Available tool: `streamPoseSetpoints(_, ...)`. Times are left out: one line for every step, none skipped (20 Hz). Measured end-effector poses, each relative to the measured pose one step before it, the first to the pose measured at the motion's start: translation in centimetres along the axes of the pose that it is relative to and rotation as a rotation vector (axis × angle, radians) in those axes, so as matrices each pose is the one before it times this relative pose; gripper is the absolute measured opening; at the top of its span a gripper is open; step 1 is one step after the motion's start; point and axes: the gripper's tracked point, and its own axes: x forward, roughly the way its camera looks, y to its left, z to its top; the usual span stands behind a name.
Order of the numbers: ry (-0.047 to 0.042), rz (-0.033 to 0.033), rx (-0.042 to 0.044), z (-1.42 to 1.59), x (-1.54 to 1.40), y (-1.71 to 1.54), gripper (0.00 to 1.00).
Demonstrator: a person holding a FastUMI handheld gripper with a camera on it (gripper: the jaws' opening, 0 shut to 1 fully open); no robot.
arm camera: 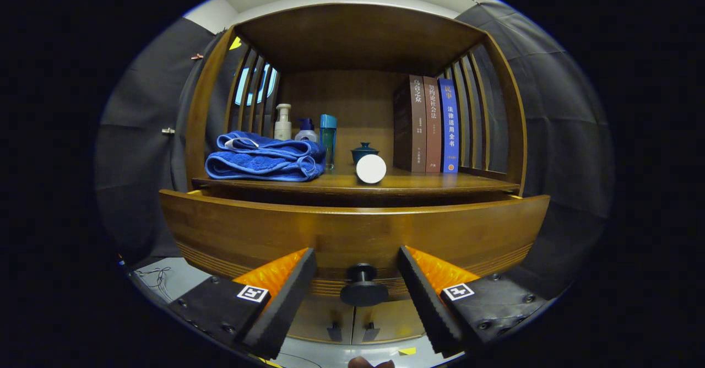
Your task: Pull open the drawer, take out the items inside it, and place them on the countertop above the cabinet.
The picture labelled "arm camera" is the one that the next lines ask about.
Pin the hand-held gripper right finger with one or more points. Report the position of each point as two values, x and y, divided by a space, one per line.
427 302

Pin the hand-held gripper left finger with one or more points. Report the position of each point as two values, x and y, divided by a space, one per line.
286 302

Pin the wooden drawer with black knob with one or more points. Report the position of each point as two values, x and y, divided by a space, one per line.
341 230

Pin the white green tube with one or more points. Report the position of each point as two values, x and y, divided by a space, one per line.
371 169

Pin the wooden countertop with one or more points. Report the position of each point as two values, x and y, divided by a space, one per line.
429 180

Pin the wooden cabinet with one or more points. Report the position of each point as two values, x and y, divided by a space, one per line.
358 37

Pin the yellow tape piece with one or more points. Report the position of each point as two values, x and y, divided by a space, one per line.
407 351

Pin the folded blue towel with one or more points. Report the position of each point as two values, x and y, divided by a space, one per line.
259 161

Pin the blue lidded teacup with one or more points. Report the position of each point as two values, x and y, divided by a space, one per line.
364 150

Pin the clear blue bottle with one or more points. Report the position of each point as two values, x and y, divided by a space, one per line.
328 142

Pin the white lotion bottle blue cap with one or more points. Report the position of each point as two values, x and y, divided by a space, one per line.
306 134

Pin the reddish brown book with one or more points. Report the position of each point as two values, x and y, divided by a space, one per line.
433 131

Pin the blue book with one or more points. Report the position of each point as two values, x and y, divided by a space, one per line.
450 131

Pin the white pump bottle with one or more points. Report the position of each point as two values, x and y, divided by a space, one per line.
282 128

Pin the dark brown book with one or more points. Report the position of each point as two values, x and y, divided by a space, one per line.
413 125

